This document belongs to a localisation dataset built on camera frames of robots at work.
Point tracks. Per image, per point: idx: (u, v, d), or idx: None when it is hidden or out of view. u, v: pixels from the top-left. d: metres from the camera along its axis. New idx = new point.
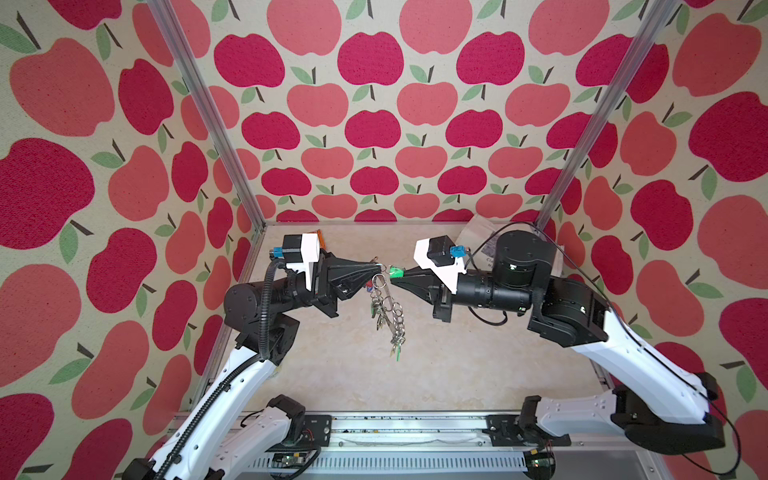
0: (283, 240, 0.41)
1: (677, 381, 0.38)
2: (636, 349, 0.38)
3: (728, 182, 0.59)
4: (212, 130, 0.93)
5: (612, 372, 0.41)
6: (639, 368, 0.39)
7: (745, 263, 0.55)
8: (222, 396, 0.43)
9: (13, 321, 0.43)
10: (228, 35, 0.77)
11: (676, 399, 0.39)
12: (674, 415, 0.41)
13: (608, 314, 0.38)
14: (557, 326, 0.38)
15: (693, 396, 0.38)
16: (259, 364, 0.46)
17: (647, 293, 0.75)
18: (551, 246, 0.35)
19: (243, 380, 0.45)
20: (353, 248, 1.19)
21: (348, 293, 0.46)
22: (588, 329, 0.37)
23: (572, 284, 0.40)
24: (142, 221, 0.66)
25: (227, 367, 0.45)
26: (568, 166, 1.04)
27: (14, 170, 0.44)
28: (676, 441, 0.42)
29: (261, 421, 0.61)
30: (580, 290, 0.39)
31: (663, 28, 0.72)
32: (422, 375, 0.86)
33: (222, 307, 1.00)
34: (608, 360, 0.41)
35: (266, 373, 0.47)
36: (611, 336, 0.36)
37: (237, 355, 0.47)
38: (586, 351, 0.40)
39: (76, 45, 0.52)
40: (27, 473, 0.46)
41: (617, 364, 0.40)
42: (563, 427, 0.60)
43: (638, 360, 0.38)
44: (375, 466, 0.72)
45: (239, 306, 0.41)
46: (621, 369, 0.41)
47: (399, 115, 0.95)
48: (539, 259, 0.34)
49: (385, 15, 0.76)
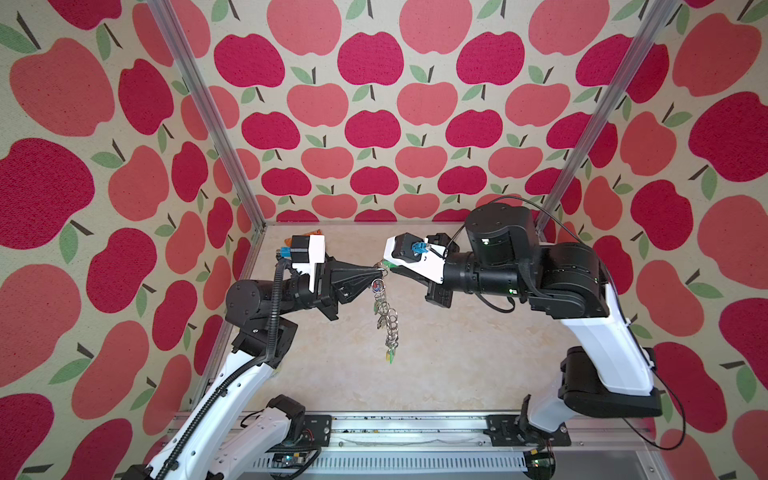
0: (292, 240, 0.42)
1: (642, 357, 0.37)
2: (623, 324, 0.34)
3: (728, 182, 0.59)
4: (212, 130, 0.93)
5: (584, 342, 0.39)
6: (619, 344, 0.37)
7: (745, 263, 0.55)
8: (218, 402, 0.43)
9: (13, 321, 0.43)
10: (227, 35, 0.77)
11: (635, 374, 0.39)
12: (622, 386, 0.42)
13: (608, 287, 0.31)
14: (558, 299, 0.33)
15: (650, 373, 0.38)
16: (255, 369, 0.45)
17: (647, 293, 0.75)
18: (524, 212, 0.32)
19: (239, 386, 0.44)
20: (353, 248, 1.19)
21: (349, 297, 0.48)
22: (598, 299, 0.31)
23: (572, 251, 0.35)
24: (142, 221, 0.66)
25: (224, 371, 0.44)
26: (568, 166, 1.04)
27: (14, 170, 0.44)
28: (614, 409, 0.44)
29: (260, 421, 0.61)
30: (583, 258, 0.33)
31: (663, 29, 0.72)
32: (422, 375, 0.86)
33: (222, 307, 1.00)
34: (589, 332, 0.37)
35: (263, 376, 0.47)
36: (610, 311, 0.32)
37: (231, 360, 0.46)
38: (575, 324, 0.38)
39: (77, 45, 0.52)
40: (27, 473, 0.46)
41: (599, 336, 0.37)
42: (541, 417, 0.62)
43: (621, 337, 0.36)
44: (375, 466, 0.72)
45: (239, 303, 0.41)
46: (597, 341, 0.38)
47: (399, 115, 0.95)
48: (510, 225, 0.31)
49: (385, 15, 0.76)
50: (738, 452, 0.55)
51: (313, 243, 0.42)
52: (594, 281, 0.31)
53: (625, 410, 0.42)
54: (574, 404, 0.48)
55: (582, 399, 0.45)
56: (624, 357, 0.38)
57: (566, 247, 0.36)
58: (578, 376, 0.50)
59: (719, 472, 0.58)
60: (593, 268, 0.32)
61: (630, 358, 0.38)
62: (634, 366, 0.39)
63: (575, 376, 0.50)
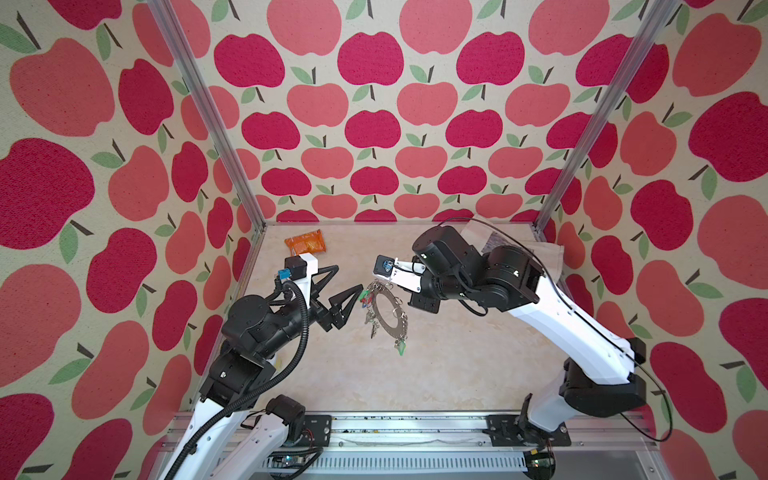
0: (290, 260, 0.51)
1: (604, 342, 0.40)
2: (567, 311, 0.39)
3: (728, 182, 0.59)
4: (212, 130, 0.93)
5: (543, 334, 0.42)
6: (569, 330, 0.41)
7: (745, 263, 0.55)
8: (187, 460, 0.41)
9: (13, 321, 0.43)
10: (227, 35, 0.77)
11: (601, 359, 0.41)
12: (600, 375, 0.43)
13: (543, 278, 0.40)
14: (486, 294, 0.41)
15: (621, 358, 0.40)
16: (225, 419, 0.42)
17: (647, 293, 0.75)
18: (448, 229, 0.43)
19: (209, 439, 0.42)
20: (353, 248, 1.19)
21: (342, 320, 0.51)
22: (520, 290, 0.39)
23: (507, 252, 0.42)
24: (142, 221, 0.66)
25: (194, 422, 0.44)
26: (568, 166, 1.04)
27: (14, 170, 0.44)
28: (608, 403, 0.44)
29: (255, 433, 0.61)
30: (515, 257, 0.41)
31: (663, 28, 0.72)
32: (422, 375, 0.86)
33: (222, 308, 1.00)
34: (540, 323, 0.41)
35: (233, 422, 0.43)
36: (543, 299, 0.38)
37: (202, 409, 0.43)
38: (520, 314, 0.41)
39: (77, 45, 0.52)
40: (27, 473, 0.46)
41: (546, 325, 0.42)
42: (541, 416, 0.62)
43: (568, 322, 0.40)
44: (376, 466, 0.72)
45: (243, 312, 0.43)
46: (551, 329, 0.42)
47: (399, 115, 0.95)
48: (434, 241, 0.42)
49: (385, 15, 0.76)
50: (738, 452, 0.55)
51: (309, 261, 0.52)
52: (519, 276, 0.38)
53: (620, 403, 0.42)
54: (577, 404, 0.48)
55: (578, 397, 0.47)
56: (580, 344, 0.41)
57: (503, 249, 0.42)
58: (579, 373, 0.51)
59: (718, 472, 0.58)
60: (521, 265, 0.40)
61: (585, 343, 0.41)
62: (596, 351, 0.41)
63: (576, 373, 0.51)
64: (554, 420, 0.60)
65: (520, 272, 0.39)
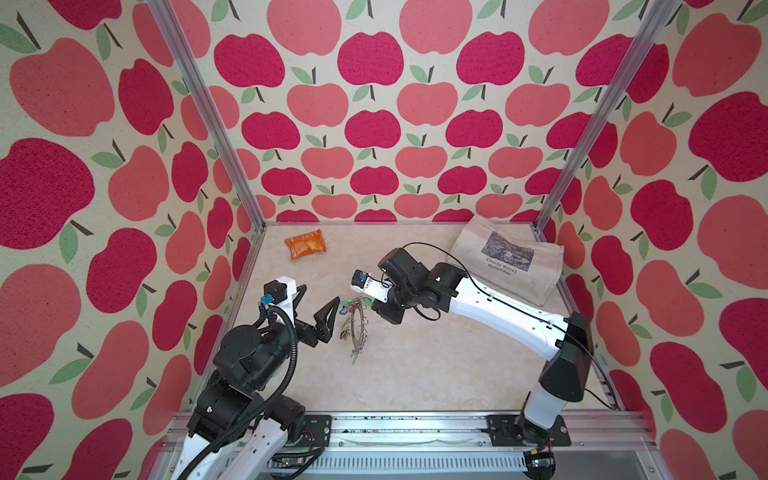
0: (273, 286, 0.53)
1: (527, 318, 0.48)
2: (486, 298, 0.51)
3: (728, 182, 0.59)
4: (212, 130, 0.93)
5: (482, 321, 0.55)
6: (487, 310, 0.51)
7: (745, 263, 0.55)
8: None
9: (13, 321, 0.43)
10: (227, 35, 0.77)
11: (524, 331, 0.48)
12: (542, 350, 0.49)
13: (465, 280, 0.53)
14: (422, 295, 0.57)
15: (549, 330, 0.46)
16: (212, 456, 0.42)
17: (647, 293, 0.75)
18: (399, 251, 0.58)
19: (199, 474, 0.42)
20: (353, 248, 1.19)
21: (329, 332, 0.54)
22: (443, 291, 0.53)
23: (442, 267, 0.57)
24: (142, 221, 0.66)
25: (184, 458, 0.43)
26: (568, 166, 1.04)
27: (14, 170, 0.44)
28: (561, 377, 0.47)
29: (253, 442, 0.61)
30: (446, 271, 0.55)
31: (663, 28, 0.72)
32: (422, 375, 0.86)
33: (222, 308, 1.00)
34: (469, 311, 0.53)
35: (221, 457, 0.43)
36: (461, 291, 0.52)
37: (190, 445, 0.43)
38: (455, 309, 0.55)
39: (76, 45, 0.52)
40: (27, 473, 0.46)
41: (473, 310, 0.52)
42: (537, 411, 0.63)
43: (484, 305, 0.50)
44: (376, 466, 0.72)
45: (236, 344, 0.43)
46: (482, 315, 0.52)
47: (399, 115, 0.95)
48: (387, 259, 0.59)
49: (385, 16, 0.76)
50: (738, 452, 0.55)
51: (287, 282, 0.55)
52: (445, 283, 0.53)
53: (572, 376, 0.45)
54: (558, 394, 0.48)
55: (546, 384, 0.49)
56: (502, 321, 0.50)
57: (441, 265, 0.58)
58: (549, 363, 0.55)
59: (718, 472, 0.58)
60: (448, 275, 0.55)
61: (506, 320, 0.49)
62: (517, 325, 0.49)
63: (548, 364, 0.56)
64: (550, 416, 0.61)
65: (445, 279, 0.54)
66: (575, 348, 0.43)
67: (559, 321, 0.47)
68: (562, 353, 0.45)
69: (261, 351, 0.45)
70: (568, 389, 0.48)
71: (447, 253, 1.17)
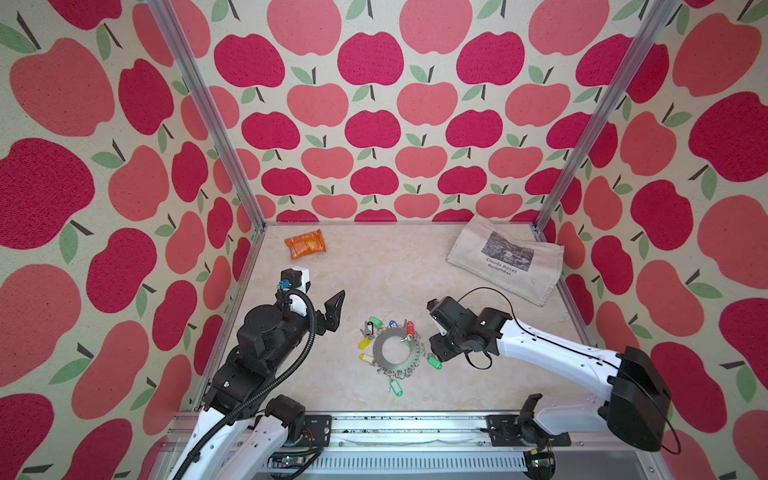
0: (288, 273, 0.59)
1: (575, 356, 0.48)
2: (531, 339, 0.53)
3: (728, 182, 0.59)
4: (212, 130, 0.93)
5: (533, 362, 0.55)
6: (533, 350, 0.52)
7: (745, 263, 0.55)
8: (191, 467, 0.42)
9: (13, 321, 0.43)
10: (227, 35, 0.77)
11: (574, 368, 0.48)
12: (597, 388, 0.47)
13: (509, 322, 0.57)
14: (470, 339, 0.61)
15: (600, 367, 0.45)
16: (227, 428, 0.44)
17: (647, 293, 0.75)
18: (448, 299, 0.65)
19: (212, 447, 0.43)
20: (353, 248, 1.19)
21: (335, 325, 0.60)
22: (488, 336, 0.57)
23: (490, 312, 0.61)
24: (142, 221, 0.66)
25: (197, 432, 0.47)
26: (568, 166, 1.04)
27: (14, 170, 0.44)
28: (623, 416, 0.44)
29: (254, 437, 0.61)
30: (491, 315, 0.60)
31: (663, 28, 0.72)
32: (422, 375, 0.86)
33: (222, 307, 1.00)
34: (517, 352, 0.55)
35: (236, 431, 0.44)
36: (507, 333, 0.56)
37: (205, 418, 0.45)
38: (508, 351, 0.56)
39: (76, 45, 0.52)
40: (27, 474, 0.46)
41: (520, 351, 0.55)
42: (554, 420, 0.61)
43: (530, 346, 0.52)
44: (375, 466, 0.72)
45: (259, 319, 0.47)
46: (531, 356, 0.54)
47: (399, 115, 0.95)
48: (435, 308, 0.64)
49: (385, 16, 0.76)
50: (738, 452, 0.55)
51: (303, 271, 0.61)
52: (490, 328, 0.58)
53: (633, 415, 0.42)
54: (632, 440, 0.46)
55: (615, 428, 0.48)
56: (550, 361, 0.51)
57: (489, 310, 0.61)
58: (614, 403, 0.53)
59: (717, 472, 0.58)
60: (494, 320, 0.59)
61: (556, 360, 0.50)
62: (566, 363, 0.49)
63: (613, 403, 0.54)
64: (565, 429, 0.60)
65: (490, 322, 0.59)
66: (630, 384, 0.42)
67: (611, 357, 0.46)
68: (614, 389, 0.44)
69: (281, 331, 0.48)
70: (637, 431, 0.44)
71: (447, 253, 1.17)
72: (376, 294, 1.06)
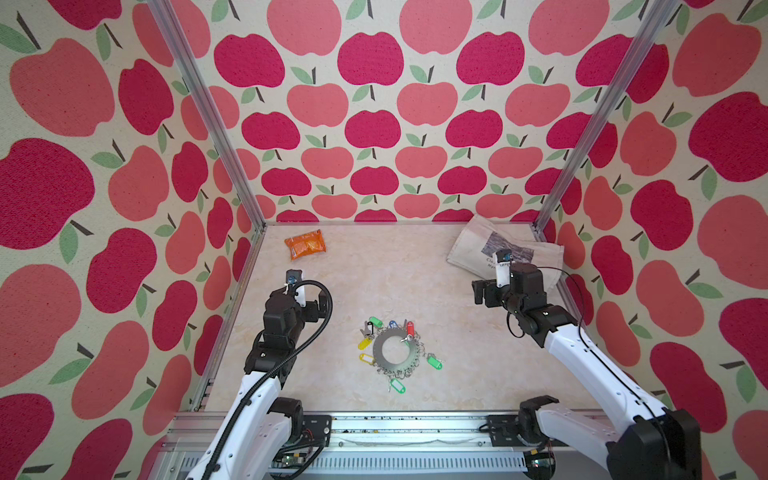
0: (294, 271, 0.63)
1: (615, 382, 0.46)
2: (582, 348, 0.52)
3: (728, 182, 0.59)
4: (212, 130, 0.93)
5: (570, 369, 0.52)
6: (575, 357, 0.53)
7: (745, 263, 0.55)
8: (245, 411, 0.49)
9: (13, 321, 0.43)
10: (227, 35, 0.77)
11: (606, 391, 0.47)
12: (617, 418, 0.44)
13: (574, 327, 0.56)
14: (524, 318, 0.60)
15: (636, 406, 0.43)
16: (271, 380, 0.54)
17: (647, 293, 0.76)
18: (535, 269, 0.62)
19: (260, 395, 0.52)
20: (353, 248, 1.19)
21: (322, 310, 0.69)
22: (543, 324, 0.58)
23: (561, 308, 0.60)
24: (142, 221, 0.66)
25: (242, 390, 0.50)
26: (568, 166, 1.04)
27: (14, 170, 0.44)
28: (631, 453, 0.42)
29: (261, 430, 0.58)
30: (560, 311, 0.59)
31: (663, 28, 0.72)
32: (422, 375, 0.86)
33: (222, 307, 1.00)
34: (559, 352, 0.56)
35: (275, 389, 0.54)
36: (563, 332, 0.55)
37: (248, 379, 0.54)
38: (552, 350, 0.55)
39: (77, 45, 0.52)
40: (27, 473, 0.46)
41: (562, 352, 0.55)
42: (556, 424, 0.61)
43: (576, 352, 0.52)
44: (376, 466, 0.72)
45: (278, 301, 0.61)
46: (571, 362, 0.54)
47: (399, 115, 0.95)
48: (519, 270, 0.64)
49: (385, 15, 0.76)
50: (738, 452, 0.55)
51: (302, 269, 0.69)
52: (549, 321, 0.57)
53: (638, 453, 0.41)
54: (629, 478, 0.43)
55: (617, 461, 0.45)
56: (587, 375, 0.51)
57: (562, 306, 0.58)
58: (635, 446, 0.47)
59: (717, 472, 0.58)
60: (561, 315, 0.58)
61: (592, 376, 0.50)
62: (600, 382, 0.48)
63: None
64: (562, 437, 0.60)
65: (553, 318, 0.58)
66: (659, 433, 0.39)
67: (657, 404, 0.43)
68: (640, 427, 0.42)
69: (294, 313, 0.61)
70: (638, 477, 0.42)
71: (447, 253, 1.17)
72: (376, 294, 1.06)
